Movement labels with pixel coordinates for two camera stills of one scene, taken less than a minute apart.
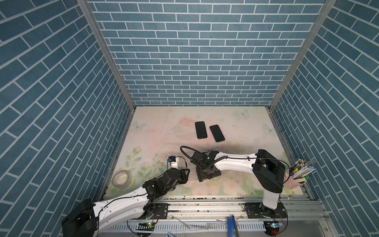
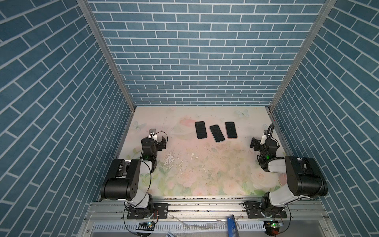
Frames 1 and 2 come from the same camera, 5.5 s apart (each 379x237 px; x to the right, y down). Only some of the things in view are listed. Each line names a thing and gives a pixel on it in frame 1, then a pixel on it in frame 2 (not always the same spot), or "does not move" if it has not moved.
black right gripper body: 202,169 -> 258,147
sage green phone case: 217,133 does not move
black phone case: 201,130 does not move
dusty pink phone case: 209,174 -> 231,130
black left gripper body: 183,178 -> 158,147
